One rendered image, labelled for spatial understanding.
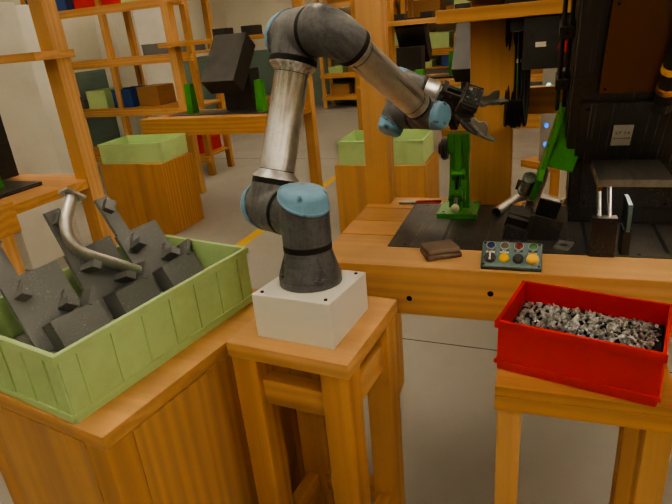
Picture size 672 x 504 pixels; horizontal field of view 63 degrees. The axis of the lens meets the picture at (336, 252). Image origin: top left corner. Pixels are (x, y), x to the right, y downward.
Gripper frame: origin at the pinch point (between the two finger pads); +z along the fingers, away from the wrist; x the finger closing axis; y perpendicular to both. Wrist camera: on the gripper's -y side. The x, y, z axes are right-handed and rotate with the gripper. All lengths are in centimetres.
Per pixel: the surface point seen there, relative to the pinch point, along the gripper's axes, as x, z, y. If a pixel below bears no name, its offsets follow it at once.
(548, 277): -43.6, 21.9, 7.5
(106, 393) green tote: -108, -65, 10
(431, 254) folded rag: -44.4, -6.2, -4.6
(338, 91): 543, -201, -843
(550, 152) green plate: -9.5, 13.7, 8.2
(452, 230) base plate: -27.7, -0.4, -21.8
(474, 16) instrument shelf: 28.3, -18.2, 5.0
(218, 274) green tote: -71, -58, -7
